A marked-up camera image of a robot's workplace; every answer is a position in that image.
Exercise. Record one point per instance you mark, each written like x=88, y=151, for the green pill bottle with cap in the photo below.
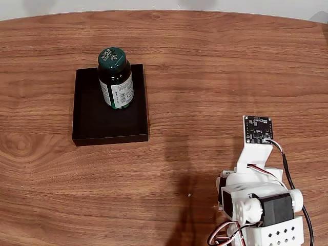
x=115, y=77

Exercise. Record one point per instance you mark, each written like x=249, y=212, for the black shallow cardboard box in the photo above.
x=89, y=123

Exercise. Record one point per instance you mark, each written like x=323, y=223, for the black camera circuit board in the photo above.
x=258, y=129

